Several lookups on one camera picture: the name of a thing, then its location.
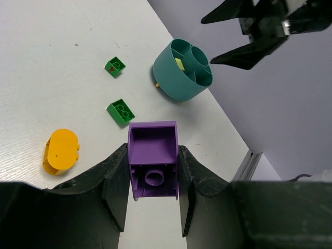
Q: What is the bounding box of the aluminium table edge rail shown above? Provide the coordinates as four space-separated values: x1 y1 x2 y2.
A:
232 150 262 181

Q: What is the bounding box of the teal round divided container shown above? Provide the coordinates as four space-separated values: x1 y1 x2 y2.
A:
152 38 213 102

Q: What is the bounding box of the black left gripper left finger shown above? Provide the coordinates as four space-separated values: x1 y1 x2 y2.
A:
1 144 129 248

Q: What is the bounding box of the green lego with heart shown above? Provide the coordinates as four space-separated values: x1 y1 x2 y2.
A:
104 57 126 78

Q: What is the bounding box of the yellow oval lego brick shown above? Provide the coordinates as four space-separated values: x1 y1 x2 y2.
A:
43 129 80 175

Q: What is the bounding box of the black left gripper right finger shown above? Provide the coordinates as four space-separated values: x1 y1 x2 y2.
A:
178 145 331 248

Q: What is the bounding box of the green rectangular lego brick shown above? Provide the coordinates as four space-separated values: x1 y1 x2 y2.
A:
106 99 135 127

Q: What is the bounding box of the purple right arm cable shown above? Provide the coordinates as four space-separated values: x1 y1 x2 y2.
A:
292 173 313 182

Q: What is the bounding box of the lime curved lego brick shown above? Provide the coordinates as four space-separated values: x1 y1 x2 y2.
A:
174 58 185 72

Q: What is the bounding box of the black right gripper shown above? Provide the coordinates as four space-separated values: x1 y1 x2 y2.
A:
201 0 331 70

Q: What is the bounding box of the purple curved lego brick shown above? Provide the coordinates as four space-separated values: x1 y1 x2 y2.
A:
128 121 179 201

